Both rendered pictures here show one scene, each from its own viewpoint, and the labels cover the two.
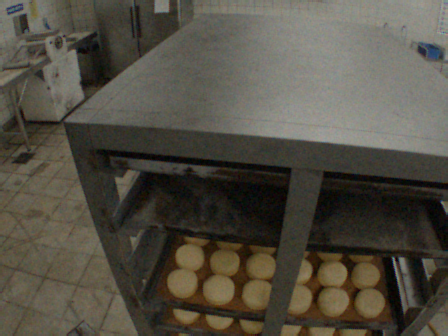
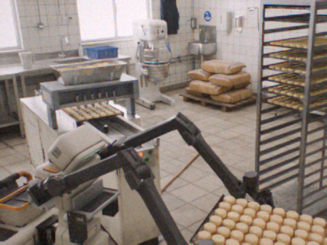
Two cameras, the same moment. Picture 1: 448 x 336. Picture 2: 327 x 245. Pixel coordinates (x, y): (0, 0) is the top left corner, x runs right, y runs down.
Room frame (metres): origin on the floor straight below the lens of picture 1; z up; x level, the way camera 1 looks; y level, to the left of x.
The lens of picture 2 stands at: (3.67, 1.25, 1.94)
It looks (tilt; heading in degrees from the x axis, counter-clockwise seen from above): 19 degrees down; 218
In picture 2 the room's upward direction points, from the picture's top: 1 degrees counter-clockwise
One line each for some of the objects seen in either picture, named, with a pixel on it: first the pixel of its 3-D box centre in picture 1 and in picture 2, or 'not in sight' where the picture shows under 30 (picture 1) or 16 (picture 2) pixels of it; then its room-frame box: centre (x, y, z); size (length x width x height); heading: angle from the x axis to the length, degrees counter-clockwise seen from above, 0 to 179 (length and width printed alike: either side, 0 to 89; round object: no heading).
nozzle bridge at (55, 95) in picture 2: not in sight; (92, 100); (1.49, -1.65, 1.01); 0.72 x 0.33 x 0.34; 162
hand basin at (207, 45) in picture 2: not in sight; (204, 41); (-2.65, -3.65, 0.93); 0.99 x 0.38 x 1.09; 82
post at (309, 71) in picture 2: not in sight; (305, 122); (0.89, 0.02, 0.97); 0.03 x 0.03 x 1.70; 79
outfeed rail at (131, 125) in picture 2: not in sight; (105, 110); (1.32, -1.71, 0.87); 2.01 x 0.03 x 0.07; 72
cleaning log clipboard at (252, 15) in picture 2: not in sight; (252, 18); (-2.68, -2.63, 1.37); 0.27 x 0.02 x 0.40; 82
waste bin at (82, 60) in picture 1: (87, 60); not in sight; (5.81, 2.38, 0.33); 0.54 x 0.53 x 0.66; 82
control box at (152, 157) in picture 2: not in sight; (139, 159); (1.76, -0.82, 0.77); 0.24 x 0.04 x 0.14; 162
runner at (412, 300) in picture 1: (381, 167); (290, 28); (0.50, -0.34, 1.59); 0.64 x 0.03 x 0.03; 169
